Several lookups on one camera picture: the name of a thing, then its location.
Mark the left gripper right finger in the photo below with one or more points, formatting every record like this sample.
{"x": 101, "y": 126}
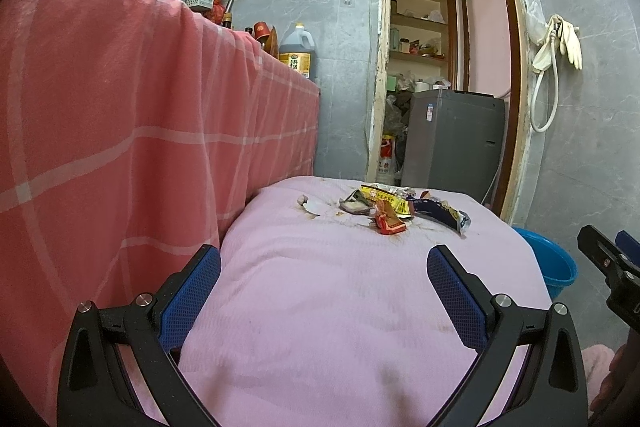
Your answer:
{"x": 551, "y": 386}

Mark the yellow snack wrapper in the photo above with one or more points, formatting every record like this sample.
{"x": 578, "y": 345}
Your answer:
{"x": 400, "y": 203}

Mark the broken eggshell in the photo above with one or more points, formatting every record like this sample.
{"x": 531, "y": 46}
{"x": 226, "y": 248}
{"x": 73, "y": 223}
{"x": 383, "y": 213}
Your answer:
{"x": 312, "y": 206}

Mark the red wrapper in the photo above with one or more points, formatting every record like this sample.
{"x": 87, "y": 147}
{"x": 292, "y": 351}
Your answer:
{"x": 386, "y": 219}

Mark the red checked counter cloth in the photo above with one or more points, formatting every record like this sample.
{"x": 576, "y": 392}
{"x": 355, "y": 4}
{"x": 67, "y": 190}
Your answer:
{"x": 132, "y": 133}

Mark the blue plastic bucket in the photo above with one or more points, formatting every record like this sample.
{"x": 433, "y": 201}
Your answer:
{"x": 557, "y": 266}

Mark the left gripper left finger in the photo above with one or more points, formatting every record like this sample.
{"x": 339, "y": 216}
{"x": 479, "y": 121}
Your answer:
{"x": 94, "y": 388}

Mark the large soy sauce jug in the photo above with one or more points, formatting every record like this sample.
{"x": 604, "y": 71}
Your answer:
{"x": 298, "y": 50}

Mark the grey washing machine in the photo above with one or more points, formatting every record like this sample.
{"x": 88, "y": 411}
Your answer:
{"x": 454, "y": 142}

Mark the red white rice sack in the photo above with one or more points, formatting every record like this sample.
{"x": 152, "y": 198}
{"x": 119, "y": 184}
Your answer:
{"x": 387, "y": 161}

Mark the pink floral table cloth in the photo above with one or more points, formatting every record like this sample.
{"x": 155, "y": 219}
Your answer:
{"x": 324, "y": 321}

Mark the dark blue snack wrapper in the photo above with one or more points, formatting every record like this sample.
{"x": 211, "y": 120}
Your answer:
{"x": 440, "y": 211}

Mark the person's right hand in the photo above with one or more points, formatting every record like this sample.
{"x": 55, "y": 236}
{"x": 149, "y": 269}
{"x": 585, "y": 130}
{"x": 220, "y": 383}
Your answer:
{"x": 624, "y": 362}

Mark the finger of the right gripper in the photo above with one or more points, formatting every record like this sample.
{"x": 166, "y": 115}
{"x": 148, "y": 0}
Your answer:
{"x": 628, "y": 245}
{"x": 601, "y": 252}

